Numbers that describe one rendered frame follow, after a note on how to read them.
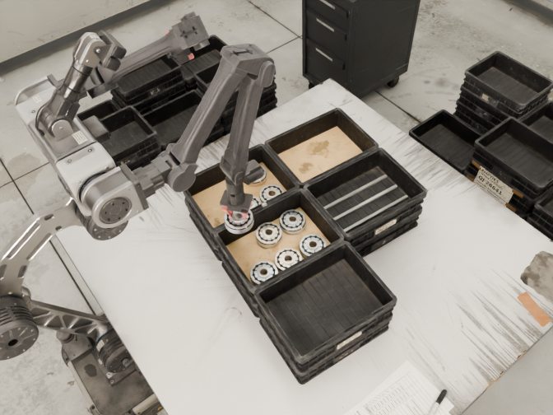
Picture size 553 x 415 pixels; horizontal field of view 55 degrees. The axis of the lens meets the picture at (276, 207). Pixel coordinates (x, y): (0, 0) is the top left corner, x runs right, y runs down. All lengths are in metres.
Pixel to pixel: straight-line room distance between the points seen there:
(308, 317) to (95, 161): 0.90
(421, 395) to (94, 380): 1.43
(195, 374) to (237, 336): 0.20
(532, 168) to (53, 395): 2.63
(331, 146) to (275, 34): 2.28
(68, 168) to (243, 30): 3.28
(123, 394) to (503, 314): 1.61
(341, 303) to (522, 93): 1.92
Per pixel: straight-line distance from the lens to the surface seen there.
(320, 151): 2.37
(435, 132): 3.34
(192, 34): 1.73
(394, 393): 1.96
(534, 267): 2.33
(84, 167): 1.48
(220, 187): 2.26
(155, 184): 1.48
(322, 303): 1.93
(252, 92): 1.49
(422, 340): 2.05
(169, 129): 3.22
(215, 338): 2.03
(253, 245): 2.06
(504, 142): 3.07
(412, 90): 4.03
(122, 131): 3.13
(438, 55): 4.40
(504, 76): 3.49
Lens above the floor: 2.54
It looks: 52 degrees down
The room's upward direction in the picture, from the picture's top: 4 degrees counter-clockwise
